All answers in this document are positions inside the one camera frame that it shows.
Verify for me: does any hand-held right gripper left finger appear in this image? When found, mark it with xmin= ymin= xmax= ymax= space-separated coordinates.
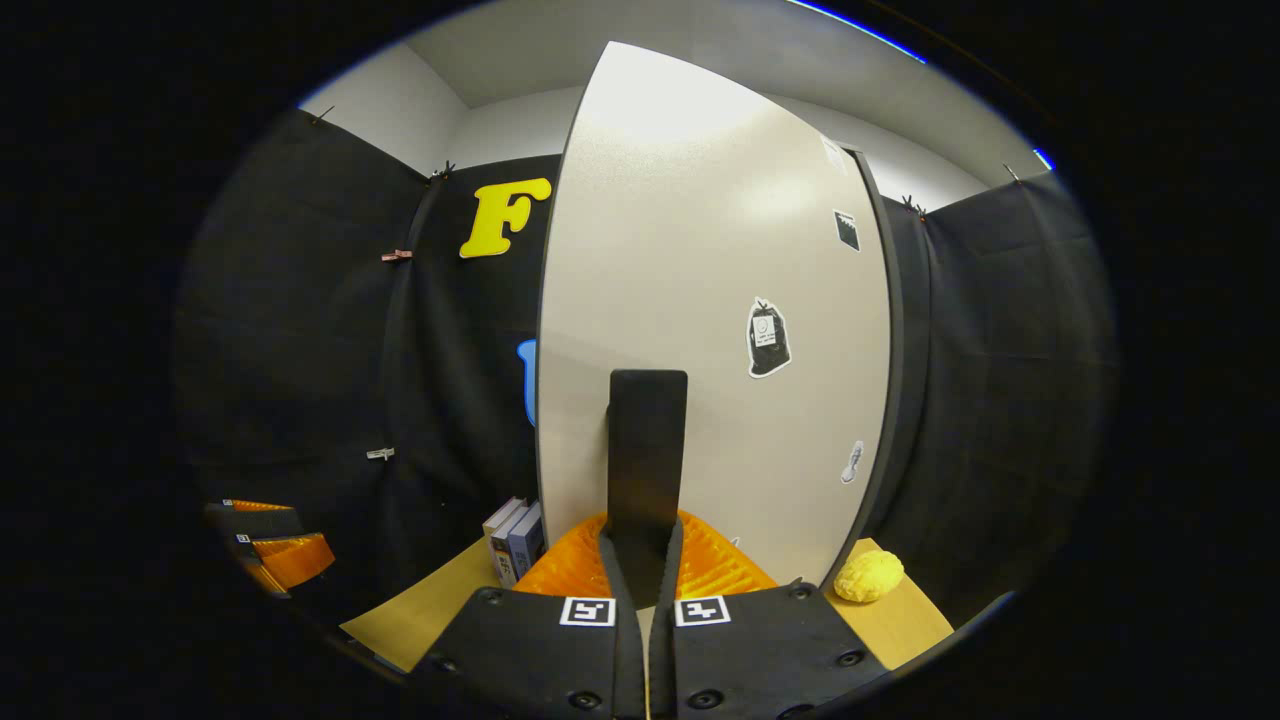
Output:
xmin=410 ymin=512 xmax=651 ymax=720

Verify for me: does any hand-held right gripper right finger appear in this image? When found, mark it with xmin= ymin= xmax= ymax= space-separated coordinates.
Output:
xmin=648 ymin=510 xmax=891 ymax=720

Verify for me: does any black cabinet door handle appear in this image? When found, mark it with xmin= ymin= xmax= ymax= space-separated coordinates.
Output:
xmin=607 ymin=369 xmax=689 ymax=611

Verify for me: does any beige cabinet door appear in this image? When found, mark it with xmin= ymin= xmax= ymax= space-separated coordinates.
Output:
xmin=535 ymin=40 xmax=893 ymax=591

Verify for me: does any blue grey book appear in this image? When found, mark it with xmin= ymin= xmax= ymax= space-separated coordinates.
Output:
xmin=508 ymin=502 xmax=547 ymax=581

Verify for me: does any yellow sponge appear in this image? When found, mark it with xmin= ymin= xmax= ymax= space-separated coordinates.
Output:
xmin=834 ymin=549 xmax=906 ymax=604

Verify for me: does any black backdrop cloth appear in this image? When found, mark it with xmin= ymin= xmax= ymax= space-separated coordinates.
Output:
xmin=175 ymin=108 xmax=1116 ymax=641

